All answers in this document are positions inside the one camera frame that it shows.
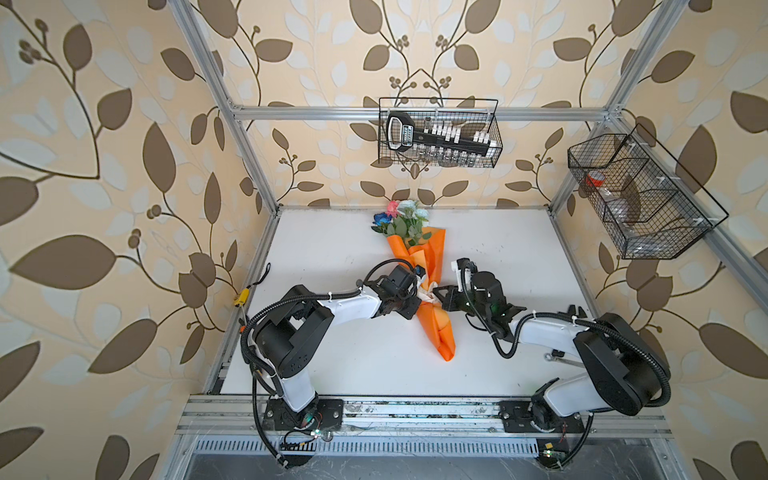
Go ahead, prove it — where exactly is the orange wrapping paper sheet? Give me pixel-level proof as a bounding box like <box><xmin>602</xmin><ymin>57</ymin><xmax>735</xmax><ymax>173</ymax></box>
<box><xmin>387</xmin><ymin>227</ymin><xmax>456</xmax><ymax>362</ymax></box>

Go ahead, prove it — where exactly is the back black wire basket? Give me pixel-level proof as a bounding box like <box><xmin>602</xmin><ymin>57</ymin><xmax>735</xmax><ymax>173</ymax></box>
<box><xmin>378</xmin><ymin>96</ymin><xmax>503</xmax><ymax>169</ymax></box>

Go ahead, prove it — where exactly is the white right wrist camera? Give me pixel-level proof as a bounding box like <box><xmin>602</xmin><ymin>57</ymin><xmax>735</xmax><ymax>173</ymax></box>
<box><xmin>451</xmin><ymin>258</ymin><xmax>477</xmax><ymax>292</ymax></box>

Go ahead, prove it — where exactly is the yellow tape measure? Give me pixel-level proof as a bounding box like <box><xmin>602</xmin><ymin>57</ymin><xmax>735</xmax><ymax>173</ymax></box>
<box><xmin>234</xmin><ymin>262</ymin><xmax>272</xmax><ymax>307</ymax></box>

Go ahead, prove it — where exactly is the clear bottle red cap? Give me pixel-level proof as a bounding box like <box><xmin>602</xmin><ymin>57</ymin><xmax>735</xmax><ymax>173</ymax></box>
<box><xmin>585</xmin><ymin>170</ymin><xmax>642</xmax><ymax>225</ymax></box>

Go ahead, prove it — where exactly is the dark blue fake rose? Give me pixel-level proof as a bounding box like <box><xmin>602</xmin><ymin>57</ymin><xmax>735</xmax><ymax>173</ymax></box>
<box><xmin>372</xmin><ymin>212</ymin><xmax>392</xmax><ymax>233</ymax></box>

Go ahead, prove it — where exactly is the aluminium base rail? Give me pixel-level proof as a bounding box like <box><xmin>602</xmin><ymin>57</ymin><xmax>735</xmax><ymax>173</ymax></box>
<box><xmin>176</xmin><ymin>395</ymin><xmax>675</xmax><ymax>462</ymax></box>

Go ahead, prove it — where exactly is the black adjustable wrench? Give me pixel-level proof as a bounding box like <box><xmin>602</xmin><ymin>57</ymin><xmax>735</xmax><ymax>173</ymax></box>
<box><xmin>563</xmin><ymin>304</ymin><xmax>589</xmax><ymax>321</ymax></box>

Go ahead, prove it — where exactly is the pale blue fake flower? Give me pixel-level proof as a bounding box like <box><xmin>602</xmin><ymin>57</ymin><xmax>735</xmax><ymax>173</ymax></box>
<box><xmin>394</xmin><ymin>200</ymin><xmax>432</xmax><ymax>247</ymax></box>

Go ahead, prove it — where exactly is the silver small wrench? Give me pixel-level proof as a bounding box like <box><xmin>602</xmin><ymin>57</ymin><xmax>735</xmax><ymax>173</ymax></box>
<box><xmin>544</xmin><ymin>353</ymin><xmax>584</xmax><ymax>368</ymax></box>

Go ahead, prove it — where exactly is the right black wire basket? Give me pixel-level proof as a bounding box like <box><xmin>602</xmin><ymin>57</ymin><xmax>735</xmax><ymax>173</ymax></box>
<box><xmin>567</xmin><ymin>124</ymin><xmax>729</xmax><ymax>260</ymax></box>

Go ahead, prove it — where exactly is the white ribbon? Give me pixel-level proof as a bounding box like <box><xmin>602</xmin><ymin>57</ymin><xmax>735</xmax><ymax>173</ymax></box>
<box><xmin>417</xmin><ymin>282</ymin><xmax>442</xmax><ymax>307</ymax></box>

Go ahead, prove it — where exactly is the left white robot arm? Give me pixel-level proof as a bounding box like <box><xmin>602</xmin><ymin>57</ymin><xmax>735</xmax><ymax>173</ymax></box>
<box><xmin>240</xmin><ymin>259</ymin><xmax>426</xmax><ymax>416</ymax></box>

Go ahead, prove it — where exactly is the black wire basket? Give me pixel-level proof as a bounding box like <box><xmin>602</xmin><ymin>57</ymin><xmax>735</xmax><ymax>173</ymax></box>
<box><xmin>378</xmin><ymin>96</ymin><xmax>503</xmax><ymax>169</ymax></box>
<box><xmin>567</xmin><ymin>124</ymin><xmax>729</xmax><ymax>260</ymax></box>

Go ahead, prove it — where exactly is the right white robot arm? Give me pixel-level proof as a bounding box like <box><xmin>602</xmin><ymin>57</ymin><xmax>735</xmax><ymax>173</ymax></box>
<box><xmin>431</xmin><ymin>268</ymin><xmax>672</xmax><ymax>422</ymax></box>

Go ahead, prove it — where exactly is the black socket wrench set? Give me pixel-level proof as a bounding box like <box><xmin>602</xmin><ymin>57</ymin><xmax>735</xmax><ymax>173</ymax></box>
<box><xmin>383</xmin><ymin>111</ymin><xmax>502</xmax><ymax>157</ymax></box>

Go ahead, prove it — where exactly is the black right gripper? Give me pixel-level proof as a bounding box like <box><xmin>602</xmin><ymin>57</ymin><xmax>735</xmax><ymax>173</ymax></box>
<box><xmin>432</xmin><ymin>284</ymin><xmax>489</xmax><ymax>321</ymax></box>

